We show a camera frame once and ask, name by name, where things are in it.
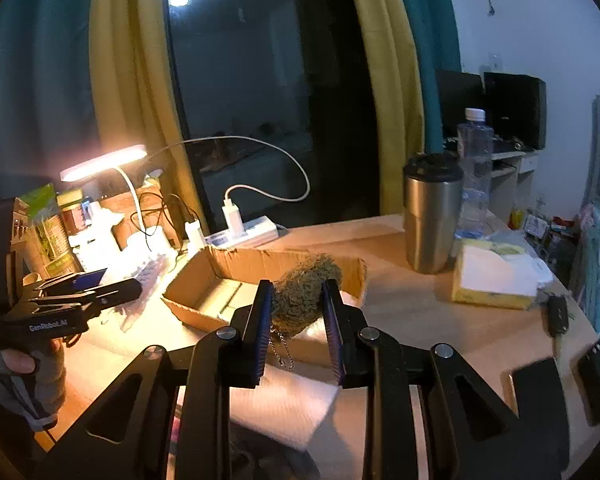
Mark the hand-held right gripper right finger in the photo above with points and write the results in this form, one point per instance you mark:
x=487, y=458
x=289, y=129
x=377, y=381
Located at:
x=333, y=332

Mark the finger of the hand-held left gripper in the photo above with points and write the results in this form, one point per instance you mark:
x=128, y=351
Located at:
x=87, y=278
x=115, y=291

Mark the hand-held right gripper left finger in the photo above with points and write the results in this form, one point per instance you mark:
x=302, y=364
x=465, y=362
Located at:
x=261, y=321

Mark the cardboard box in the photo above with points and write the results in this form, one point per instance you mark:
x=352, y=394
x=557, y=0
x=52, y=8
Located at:
x=215, y=285

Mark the person's left hand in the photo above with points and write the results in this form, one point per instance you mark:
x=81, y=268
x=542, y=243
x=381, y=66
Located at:
x=22, y=362

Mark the clear plastic pack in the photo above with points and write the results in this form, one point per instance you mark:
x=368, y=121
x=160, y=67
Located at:
x=147, y=275

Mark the green snack packet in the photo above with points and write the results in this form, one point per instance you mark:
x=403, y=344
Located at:
x=47, y=230

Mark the glass jar brown contents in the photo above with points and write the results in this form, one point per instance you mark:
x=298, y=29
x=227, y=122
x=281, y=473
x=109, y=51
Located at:
x=74, y=215

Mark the white paper towel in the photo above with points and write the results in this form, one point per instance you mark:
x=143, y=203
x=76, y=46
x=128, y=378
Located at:
x=285, y=405

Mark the white power strip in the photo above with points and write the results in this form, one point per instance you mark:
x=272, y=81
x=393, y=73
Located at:
x=252, y=232

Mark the small white charger plug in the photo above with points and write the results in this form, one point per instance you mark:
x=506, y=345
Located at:
x=195, y=234

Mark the white desk lamp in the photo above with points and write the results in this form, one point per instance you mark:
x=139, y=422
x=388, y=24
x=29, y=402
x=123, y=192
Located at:
x=105, y=160

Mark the steel tumbler black lid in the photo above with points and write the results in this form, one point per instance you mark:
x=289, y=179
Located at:
x=432, y=215

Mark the yellow tissue pack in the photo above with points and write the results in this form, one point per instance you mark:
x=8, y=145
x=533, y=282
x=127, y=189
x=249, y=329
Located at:
x=495, y=275

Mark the teal curtain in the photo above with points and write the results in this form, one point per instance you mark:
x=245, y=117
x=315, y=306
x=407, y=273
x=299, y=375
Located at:
x=35, y=85
x=430, y=20

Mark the yellow curtain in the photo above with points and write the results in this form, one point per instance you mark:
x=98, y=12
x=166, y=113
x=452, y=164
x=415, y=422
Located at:
x=387, y=85
x=130, y=85

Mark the clear plastic bag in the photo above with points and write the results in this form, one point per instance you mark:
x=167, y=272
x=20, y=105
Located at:
x=510, y=242

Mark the black phone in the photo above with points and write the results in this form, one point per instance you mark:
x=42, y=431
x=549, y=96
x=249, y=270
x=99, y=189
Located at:
x=535, y=380

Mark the clear plastic water bottle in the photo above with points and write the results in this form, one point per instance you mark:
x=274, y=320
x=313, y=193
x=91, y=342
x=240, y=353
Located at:
x=476, y=170

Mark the small yellow bottle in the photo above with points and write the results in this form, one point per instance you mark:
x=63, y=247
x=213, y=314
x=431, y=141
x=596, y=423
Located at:
x=517, y=217

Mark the black car key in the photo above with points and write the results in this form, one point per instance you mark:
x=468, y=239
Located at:
x=557, y=315

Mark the white side desk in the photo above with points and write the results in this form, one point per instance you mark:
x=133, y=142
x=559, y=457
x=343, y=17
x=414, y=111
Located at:
x=515, y=170

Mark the dark glass window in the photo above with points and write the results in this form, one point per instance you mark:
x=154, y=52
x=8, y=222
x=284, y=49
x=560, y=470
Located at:
x=270, y=75

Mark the black monitor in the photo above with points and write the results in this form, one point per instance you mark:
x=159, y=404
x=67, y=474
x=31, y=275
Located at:
x=515, y=110
x=457, y=105

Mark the white wall outlet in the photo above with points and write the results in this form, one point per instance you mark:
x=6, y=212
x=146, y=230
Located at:
x=495, y=62

